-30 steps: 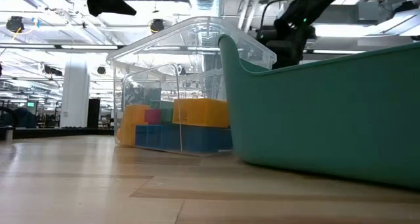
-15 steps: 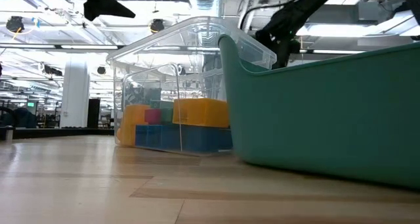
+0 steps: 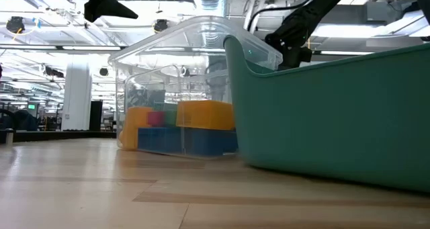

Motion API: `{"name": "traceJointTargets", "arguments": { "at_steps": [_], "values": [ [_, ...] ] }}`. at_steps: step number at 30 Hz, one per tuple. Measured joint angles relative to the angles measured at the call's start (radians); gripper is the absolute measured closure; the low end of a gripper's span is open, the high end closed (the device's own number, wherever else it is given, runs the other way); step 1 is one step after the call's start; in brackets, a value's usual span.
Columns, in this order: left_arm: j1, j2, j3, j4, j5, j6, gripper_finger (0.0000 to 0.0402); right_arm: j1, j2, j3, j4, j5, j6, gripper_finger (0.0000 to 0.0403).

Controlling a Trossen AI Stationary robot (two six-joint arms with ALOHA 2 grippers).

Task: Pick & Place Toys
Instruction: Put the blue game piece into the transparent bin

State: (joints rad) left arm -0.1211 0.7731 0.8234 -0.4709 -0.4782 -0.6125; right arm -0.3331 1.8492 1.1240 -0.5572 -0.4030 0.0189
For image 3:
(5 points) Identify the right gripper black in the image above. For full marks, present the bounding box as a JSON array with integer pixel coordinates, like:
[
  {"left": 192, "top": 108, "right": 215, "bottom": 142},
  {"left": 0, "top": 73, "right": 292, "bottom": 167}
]
[{"left": 264, "top": 30, "right": 313, "bottom": 71}]

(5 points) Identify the clear plastic container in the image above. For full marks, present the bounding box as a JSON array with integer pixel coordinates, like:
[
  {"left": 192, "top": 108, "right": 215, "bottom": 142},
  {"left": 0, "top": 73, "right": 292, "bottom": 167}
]
[{"left": 107, "top": 15, "right": 284, "bottom": 160}]

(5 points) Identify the teal plastic bin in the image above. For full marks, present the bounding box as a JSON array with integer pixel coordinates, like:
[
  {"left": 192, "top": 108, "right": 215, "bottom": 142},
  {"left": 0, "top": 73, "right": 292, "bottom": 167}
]
[{"left": 223, "top": 34, "right": 430, "bottom": 193}]

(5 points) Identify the orange-yellow toy brick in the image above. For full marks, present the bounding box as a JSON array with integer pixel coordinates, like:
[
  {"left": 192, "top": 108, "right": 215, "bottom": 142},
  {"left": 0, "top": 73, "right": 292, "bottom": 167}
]
[{"left": 175, "top": 99, "right": 236, "bottom": 132}]

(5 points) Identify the red toy brick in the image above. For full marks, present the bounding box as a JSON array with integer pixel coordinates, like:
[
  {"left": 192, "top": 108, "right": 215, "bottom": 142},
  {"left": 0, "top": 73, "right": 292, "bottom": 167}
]
[{"left": 146, "top": 110, "right": 166, "bottom": 128}]

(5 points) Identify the large yellow toy brick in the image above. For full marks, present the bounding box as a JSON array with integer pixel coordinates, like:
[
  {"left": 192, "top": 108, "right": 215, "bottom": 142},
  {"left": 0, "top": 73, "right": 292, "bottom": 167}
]
[{"left": 120, "top": 106, "right": 154, "bottom": 151}]

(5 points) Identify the large blue toy brick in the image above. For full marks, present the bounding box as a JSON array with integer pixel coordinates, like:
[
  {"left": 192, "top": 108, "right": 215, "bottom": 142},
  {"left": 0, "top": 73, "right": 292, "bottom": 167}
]
[{"left": 137, "top": 126, "right": 239, "bottom": 157}]

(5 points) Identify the green toy brick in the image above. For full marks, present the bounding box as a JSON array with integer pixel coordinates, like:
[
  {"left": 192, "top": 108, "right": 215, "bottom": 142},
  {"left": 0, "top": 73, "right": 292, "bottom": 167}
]
[{"left": 163, "top": 109, "right": 178, "bottom": 128}]

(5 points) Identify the long ceiling light strip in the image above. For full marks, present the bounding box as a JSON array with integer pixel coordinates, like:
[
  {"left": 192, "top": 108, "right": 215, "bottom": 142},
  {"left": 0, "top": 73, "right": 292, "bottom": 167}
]
[
  {"left": 0, "top": 45, "right": 127, "bottom": 52},
  {"left": 318, "top": 49, "right": 376, "bottom": 56}
]

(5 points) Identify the white pillar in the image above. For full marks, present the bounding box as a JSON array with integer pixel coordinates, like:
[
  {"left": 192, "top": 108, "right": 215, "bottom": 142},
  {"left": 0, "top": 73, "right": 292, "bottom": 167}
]
[{"left": 61, "top": 61, "right": 93, "bottom": 132}]

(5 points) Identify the black upright panel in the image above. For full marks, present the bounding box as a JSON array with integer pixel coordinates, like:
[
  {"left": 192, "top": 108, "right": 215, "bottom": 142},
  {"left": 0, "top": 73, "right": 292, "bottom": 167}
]
[{"left": 89, "top": 100, "right": 104, "bottom": 132}]

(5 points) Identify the dark chair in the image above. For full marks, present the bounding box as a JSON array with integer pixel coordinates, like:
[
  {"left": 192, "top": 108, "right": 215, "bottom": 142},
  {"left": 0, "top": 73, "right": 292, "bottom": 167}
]
[{"left": 11, "top": 109, "right": 39, "bottom": 132}]

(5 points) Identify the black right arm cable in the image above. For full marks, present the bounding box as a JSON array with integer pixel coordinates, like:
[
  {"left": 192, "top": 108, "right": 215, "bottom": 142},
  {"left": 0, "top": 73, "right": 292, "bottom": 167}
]
[{"left": 247, "top": 0, "right": 327, "bottom": 32}]

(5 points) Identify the ribbed vertical air duct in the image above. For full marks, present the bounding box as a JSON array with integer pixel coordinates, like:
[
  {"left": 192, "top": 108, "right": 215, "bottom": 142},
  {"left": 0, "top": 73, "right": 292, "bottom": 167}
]
[{"left": 191, "top": 0, "right": 230, "bottom": 18}]

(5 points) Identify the black aluminium table frame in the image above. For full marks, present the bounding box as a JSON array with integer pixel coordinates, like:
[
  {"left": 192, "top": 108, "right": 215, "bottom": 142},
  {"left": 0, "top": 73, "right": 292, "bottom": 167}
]
[{"left": 0, "top": 130, "right": 117, "bottom": 144}]

